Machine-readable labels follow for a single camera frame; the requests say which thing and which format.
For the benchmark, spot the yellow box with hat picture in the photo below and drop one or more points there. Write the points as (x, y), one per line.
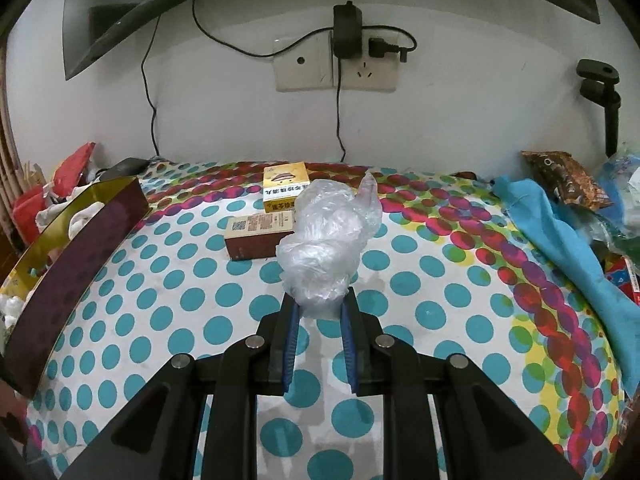
(285, 185)

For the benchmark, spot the red plastic bag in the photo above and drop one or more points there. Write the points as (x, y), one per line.
(30, 210)

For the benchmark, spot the dark flat object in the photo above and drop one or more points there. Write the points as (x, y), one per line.
(125, 167)

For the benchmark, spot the blue cloth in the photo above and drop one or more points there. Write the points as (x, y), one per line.
(565, 260)

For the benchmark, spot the long white sock roll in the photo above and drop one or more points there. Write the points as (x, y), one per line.
(85, 217)

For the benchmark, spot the black power adapter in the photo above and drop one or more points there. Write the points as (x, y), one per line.
(347, 30)

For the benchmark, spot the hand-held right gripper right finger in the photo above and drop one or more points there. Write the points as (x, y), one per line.
(350, 345)

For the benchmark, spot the white coaxial wall plate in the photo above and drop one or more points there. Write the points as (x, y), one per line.
(302, 65)

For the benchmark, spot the white sock bundle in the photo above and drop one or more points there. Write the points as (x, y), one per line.
(11, 312)

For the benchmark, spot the black angled plug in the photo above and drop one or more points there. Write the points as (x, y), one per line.
(387, 50)

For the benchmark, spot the gold rectangular tin box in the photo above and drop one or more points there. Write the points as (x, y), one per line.
(65, 280)

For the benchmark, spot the red and blue printed packet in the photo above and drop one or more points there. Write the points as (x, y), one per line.
(625, 280)

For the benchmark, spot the clear plastic bag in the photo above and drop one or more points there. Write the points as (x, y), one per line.
(325, 240)

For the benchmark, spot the bundle of wooden sticks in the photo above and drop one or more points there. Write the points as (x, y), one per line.
(34, 177)

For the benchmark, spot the clear bag of packets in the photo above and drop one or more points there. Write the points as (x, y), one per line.
(622, 195)

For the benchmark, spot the brown patterned snack packet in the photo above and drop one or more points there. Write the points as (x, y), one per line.
(565, 177)

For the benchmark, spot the black clamp mount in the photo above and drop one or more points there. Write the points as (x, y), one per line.
(597, 80)

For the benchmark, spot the brown cardboard box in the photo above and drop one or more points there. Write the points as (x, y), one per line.
(255, 237)

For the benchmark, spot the white wall power socket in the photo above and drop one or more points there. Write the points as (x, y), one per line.
(367, 72)

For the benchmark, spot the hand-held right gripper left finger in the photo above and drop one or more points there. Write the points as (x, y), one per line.
(290, 350)

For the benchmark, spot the polka dot tablecloth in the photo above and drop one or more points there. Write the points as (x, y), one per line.
(425, 320)

